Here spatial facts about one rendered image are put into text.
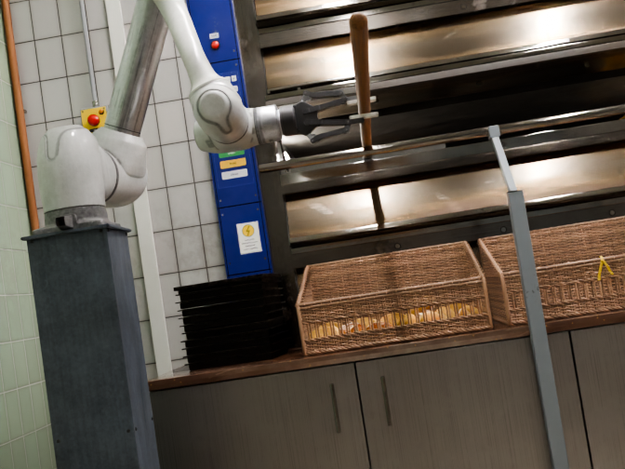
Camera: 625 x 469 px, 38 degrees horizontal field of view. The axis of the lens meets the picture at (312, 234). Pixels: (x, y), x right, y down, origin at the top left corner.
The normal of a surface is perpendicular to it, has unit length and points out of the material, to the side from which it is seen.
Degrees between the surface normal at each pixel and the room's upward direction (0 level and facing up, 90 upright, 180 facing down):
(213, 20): 90
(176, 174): 90
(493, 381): 90
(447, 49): 70
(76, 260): 90
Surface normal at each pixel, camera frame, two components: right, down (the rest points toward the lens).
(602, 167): -0.13, -0.38
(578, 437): -0.08, -0.05
